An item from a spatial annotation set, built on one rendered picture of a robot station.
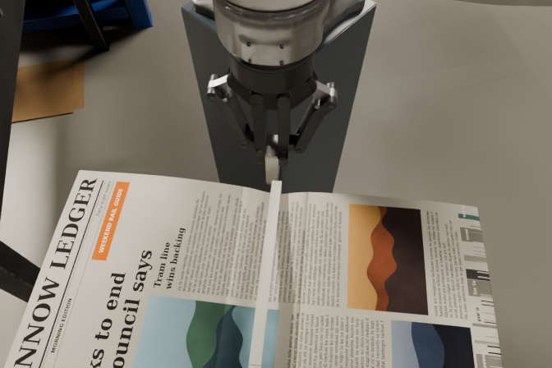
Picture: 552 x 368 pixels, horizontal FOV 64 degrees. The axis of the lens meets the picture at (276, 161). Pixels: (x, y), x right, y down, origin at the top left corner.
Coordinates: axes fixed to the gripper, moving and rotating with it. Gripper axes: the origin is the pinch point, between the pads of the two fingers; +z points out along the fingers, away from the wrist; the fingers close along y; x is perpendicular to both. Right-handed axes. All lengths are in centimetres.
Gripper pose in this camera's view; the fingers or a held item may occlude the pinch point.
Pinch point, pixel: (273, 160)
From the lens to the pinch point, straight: 54.1
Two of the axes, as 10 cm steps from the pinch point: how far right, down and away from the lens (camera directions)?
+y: 10.0, 0.8, -0.5
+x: 1.0, -8.5, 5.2
